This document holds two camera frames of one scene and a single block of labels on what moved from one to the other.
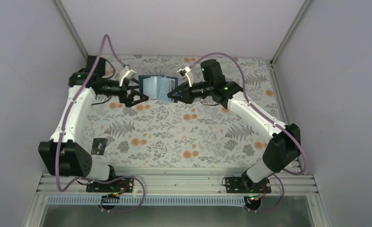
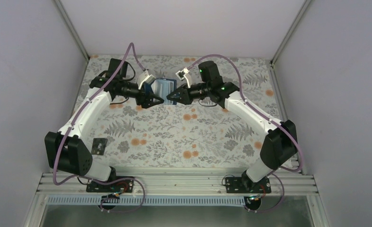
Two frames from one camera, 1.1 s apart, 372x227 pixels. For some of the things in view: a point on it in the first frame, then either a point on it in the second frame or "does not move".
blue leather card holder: x=157 y=87 does not move
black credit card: x=98 y=146 does not move
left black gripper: x=128 y=95 to x=144 y=98
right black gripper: x=185 y=94 does not move
